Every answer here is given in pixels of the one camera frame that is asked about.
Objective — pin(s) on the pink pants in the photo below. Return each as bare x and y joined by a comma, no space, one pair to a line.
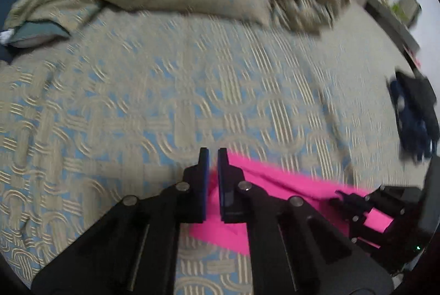
275,179

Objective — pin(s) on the green box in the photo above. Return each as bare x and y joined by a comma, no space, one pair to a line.
409,6

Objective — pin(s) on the grey shelf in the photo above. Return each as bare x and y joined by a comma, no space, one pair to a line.
388,23

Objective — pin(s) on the dark blue clothes pile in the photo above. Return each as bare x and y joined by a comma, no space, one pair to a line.
412,130

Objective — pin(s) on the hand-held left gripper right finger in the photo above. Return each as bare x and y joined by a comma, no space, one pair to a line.
222,178

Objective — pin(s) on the patterned olive blue bedspread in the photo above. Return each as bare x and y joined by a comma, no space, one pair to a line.
172,75

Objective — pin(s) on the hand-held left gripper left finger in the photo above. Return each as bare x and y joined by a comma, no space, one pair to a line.
204,178

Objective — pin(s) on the grey green pillow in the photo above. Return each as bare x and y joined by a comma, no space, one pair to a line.
34,34

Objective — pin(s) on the black garment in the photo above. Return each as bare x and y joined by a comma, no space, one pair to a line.
417,92

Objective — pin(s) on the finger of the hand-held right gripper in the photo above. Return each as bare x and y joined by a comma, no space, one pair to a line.
350,201
357,229

